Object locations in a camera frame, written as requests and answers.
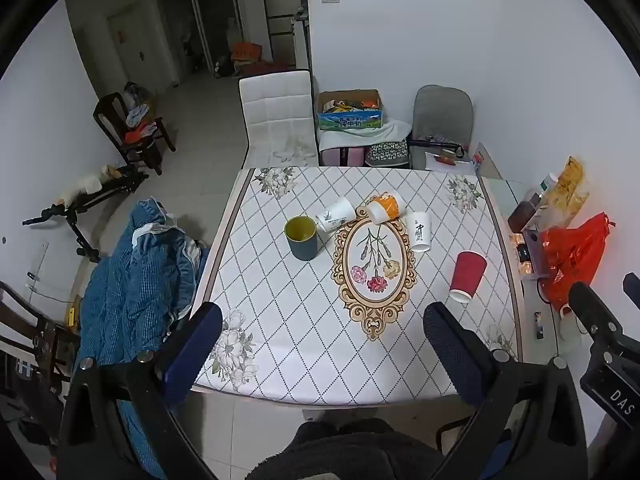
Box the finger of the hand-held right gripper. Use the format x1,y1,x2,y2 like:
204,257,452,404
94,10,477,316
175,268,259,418
569,281,625,347
622,272,640,309

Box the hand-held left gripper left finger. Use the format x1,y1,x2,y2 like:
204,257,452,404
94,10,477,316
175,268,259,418
57,301,224,480

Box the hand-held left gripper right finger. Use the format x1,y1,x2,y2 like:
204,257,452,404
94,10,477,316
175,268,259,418
422,301,589,480

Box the green cup with yellow inside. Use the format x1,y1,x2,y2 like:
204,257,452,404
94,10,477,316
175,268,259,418
284,215,319,262

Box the red paper cup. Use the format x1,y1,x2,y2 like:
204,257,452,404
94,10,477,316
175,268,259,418
448,251,488,304

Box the white cup with red print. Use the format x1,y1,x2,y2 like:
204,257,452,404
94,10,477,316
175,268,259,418
409,211,433,253

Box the orange and white cup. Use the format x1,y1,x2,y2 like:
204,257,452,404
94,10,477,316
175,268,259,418
365,195,407,225

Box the white cup with bird print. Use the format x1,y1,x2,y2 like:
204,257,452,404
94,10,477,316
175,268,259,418
315,196,357,234

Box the white plastic bottle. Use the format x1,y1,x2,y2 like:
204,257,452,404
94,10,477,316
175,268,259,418
558,303,584,357

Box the red plastic bag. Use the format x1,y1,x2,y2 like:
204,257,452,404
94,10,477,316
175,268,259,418
539,212,613,312

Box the blue quilted jacket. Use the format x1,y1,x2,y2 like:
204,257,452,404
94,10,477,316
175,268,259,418
74,198,211,479

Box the floral diamond-pattern tablecloth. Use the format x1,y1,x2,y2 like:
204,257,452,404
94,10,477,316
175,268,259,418
191,165,526,408

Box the brown jar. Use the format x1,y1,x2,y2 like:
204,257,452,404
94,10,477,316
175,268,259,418
507,199,544,237

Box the yellow snack bag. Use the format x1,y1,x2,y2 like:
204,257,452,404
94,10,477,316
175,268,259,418
549,156,591,222

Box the person's dark clothing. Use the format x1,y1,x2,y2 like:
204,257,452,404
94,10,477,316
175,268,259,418
244,417,447,480

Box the dark wooden chair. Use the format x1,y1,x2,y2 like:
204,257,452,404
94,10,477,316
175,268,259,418
92,91,177,177
0,280,82,387

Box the black and white patterned bag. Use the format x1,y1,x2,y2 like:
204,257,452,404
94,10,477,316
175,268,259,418
364,140,412,169

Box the white cloth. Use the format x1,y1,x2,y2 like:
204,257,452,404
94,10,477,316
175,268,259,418
317,118,414,152

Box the pile of clothes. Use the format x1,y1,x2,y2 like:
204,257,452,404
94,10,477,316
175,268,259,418
123,103,160,145

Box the grey fabric chair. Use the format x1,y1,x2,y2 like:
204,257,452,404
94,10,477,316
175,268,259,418
409,85,475,171

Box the white padded chair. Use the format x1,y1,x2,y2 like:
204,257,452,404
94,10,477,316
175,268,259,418
238,70,321,169

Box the blue printed cardboard box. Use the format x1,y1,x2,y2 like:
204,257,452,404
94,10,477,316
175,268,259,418
315,89,385,132

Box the orange box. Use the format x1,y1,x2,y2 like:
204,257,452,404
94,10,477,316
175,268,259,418
230,42,264,64

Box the black folding exercise frame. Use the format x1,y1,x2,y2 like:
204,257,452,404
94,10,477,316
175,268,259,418
22,164,151,262

